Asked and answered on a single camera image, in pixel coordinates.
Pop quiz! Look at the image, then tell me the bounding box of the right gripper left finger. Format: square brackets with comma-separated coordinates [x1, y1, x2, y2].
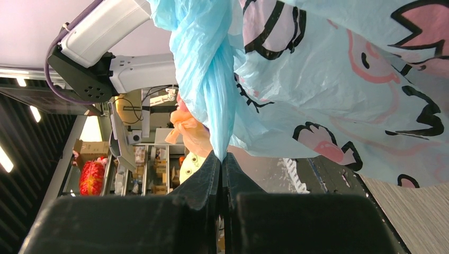
[20, 153, 221, 253]

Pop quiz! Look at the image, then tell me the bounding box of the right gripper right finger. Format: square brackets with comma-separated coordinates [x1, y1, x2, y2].
[222, 153, 407, 253]

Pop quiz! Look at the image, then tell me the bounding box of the light blue plastic bag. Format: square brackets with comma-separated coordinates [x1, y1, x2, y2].
[150, 1, 448, 188]

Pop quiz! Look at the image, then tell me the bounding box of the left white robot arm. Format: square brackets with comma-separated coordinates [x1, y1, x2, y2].
[44, 1, 177, 105]

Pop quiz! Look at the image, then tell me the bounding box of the orange plastic bag background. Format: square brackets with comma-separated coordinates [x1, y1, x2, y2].
[165, 94, 213, 158]

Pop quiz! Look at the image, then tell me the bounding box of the red patterned bag background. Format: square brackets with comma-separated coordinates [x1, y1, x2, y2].
[79, 157, 105, 196]

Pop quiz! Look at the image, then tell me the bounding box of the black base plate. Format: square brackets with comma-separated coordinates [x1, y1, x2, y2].
[308, 156, 367, 197]

